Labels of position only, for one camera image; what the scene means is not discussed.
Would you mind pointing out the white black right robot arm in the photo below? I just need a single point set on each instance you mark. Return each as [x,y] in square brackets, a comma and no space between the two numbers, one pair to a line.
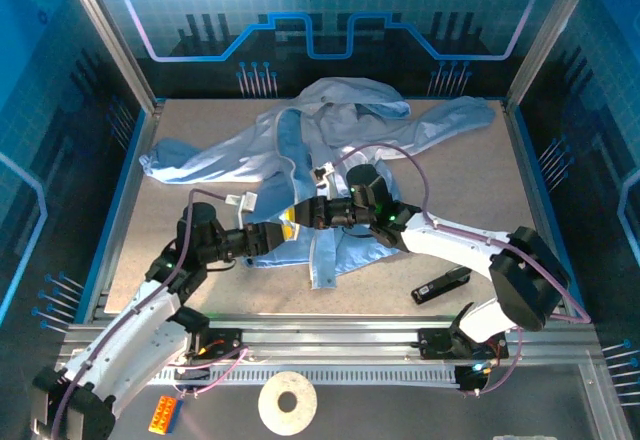
[450,240]

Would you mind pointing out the aluminium frame post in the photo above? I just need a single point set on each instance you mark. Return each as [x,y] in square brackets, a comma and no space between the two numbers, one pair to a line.
[112,35]
[549,35]

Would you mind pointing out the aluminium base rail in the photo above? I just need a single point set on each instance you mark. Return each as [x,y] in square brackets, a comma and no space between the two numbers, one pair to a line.
[325,335]

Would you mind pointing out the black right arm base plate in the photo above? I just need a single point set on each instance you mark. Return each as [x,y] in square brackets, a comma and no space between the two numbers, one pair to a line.
[432,344]

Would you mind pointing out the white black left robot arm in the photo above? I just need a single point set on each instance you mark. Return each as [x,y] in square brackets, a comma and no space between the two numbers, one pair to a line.
[125,345]

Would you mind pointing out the black controller box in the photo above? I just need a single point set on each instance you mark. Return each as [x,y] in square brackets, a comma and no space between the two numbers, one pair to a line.
[470,377]

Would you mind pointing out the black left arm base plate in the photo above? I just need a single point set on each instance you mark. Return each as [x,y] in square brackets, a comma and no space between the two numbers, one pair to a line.
[225,342]

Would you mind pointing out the aluminium table side rail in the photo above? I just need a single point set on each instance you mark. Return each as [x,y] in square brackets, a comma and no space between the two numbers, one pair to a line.
[535,200]
[125,200]

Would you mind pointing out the light blue zip jacket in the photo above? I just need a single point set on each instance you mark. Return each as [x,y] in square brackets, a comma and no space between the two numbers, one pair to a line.
[240,155]

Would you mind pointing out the orange toy brick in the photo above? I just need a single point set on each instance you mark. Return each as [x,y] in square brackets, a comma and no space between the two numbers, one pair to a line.
[161,414]

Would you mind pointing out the blue toy brick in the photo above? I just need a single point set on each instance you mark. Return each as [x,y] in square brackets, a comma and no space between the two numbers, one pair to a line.
[176,417]

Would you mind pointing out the black rectangular device with label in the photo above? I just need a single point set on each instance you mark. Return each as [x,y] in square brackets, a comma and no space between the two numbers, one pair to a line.
[435,287]

